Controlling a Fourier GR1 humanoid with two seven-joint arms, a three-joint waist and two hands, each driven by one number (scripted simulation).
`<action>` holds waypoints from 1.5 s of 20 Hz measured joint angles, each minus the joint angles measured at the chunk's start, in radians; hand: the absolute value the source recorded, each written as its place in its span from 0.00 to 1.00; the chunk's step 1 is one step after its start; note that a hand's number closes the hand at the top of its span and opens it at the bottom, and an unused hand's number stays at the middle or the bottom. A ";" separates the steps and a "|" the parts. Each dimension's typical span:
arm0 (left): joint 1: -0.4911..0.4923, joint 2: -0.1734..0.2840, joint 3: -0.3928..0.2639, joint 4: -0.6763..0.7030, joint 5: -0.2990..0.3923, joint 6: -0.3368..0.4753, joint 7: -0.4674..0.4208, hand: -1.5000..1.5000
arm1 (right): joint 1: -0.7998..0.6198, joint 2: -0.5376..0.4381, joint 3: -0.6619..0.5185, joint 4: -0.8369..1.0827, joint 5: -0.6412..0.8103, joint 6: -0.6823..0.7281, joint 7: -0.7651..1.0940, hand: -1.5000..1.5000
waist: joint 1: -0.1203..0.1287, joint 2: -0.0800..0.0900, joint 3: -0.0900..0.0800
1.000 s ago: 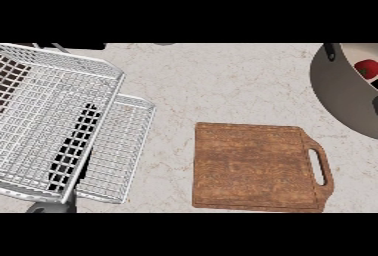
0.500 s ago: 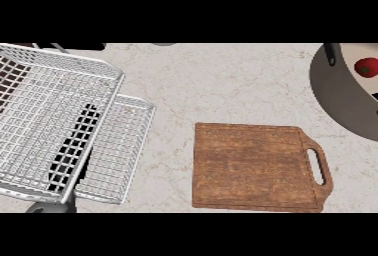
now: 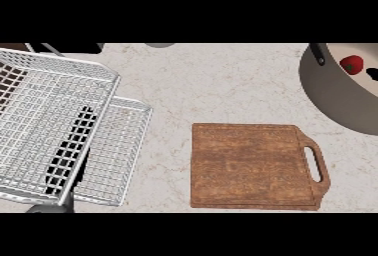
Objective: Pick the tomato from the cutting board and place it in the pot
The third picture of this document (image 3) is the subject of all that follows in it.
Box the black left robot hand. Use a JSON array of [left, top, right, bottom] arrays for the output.
[[43, 105, 99, 196]]

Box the brown wooden cutting board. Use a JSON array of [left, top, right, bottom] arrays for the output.
[[189, 122, 332, 212]]

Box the red tomato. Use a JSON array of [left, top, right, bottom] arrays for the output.
[[338, 54, 366, 76]]

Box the dark appliance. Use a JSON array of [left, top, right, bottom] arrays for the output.
[[28, 43, 106, 55]]

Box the small grey round object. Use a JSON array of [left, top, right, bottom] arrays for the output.
[[143, 43, 177, 49]]

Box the white tiered wire basket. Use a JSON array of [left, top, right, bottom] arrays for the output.
[[0, 43, 155, 208]]

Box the grey pot with black handle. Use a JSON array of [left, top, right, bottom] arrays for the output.
[[297, 43, 378, 136]]

